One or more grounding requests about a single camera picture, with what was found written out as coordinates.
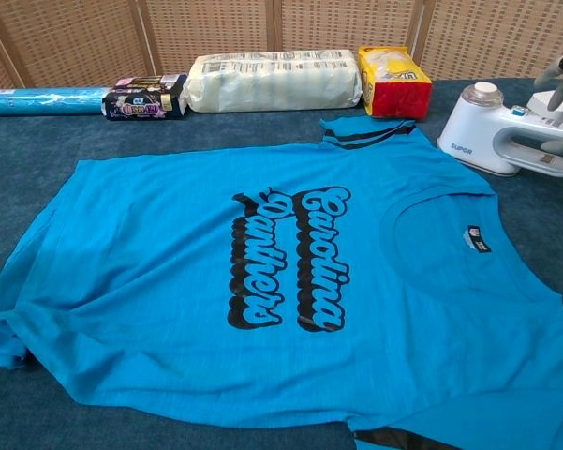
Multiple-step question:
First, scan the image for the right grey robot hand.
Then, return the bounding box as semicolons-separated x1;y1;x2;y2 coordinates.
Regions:
533;53;563;154

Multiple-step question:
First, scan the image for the teal carpet table cover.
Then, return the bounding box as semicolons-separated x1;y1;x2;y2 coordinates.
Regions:
0;77;563;450

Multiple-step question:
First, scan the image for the blue plastic film roll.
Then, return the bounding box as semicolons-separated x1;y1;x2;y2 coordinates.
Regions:
0;86;116;117

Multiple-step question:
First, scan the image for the yellow red tissue pack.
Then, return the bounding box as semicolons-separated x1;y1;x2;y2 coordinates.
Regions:
358;45;433;119

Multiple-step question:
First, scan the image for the long white tissue pack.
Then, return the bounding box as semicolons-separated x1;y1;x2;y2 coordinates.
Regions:
180;48;364;113

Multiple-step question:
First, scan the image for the wicker folding screen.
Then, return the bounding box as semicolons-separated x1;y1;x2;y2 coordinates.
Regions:
0;0;563;90

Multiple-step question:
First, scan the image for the dark sanitary pad package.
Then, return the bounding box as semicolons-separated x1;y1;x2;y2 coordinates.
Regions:
101;73;188;122

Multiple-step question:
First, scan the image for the blue printed T-shirt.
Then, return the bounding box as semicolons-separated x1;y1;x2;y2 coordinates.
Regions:
0;116;563;450

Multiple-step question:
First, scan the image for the white handheld garment steamer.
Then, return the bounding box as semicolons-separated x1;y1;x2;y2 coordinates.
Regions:
436;82;563;178

